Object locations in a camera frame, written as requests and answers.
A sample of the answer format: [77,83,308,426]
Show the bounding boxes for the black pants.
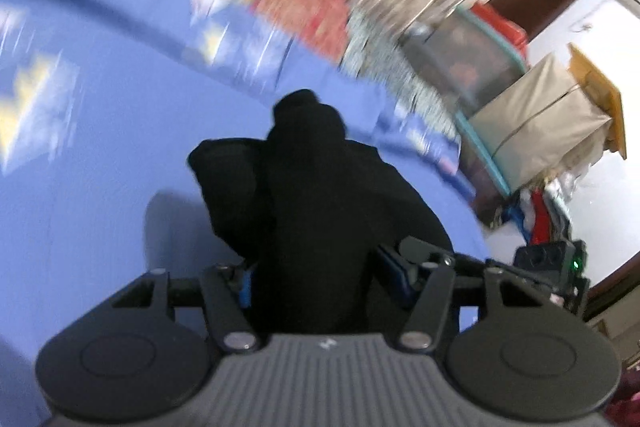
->
[188,90,451,335]

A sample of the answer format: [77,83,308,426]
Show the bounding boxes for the beige fabric storage bag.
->
[470,54,611,190]

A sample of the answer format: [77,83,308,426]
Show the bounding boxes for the teal rimmed storage box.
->
[401,3,528,227]

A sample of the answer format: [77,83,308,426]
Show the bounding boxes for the blue patterned bed sheet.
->
[1,0,488,426]

